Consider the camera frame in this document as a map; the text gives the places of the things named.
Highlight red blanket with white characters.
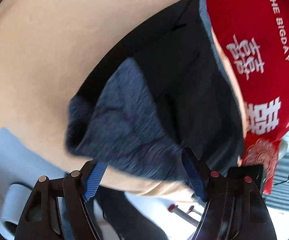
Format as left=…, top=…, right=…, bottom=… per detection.
left=206, top=0, right=289, bottom=194

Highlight grey striped rug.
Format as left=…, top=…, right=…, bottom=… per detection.
left=264, top=153, right=289, bottom=212

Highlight dark navy pants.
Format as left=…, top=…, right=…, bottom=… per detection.
left=65, top=0, right=244, bottom=181

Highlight black device with green light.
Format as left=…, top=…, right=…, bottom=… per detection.
left=227, top=164, right=266, bottom=194

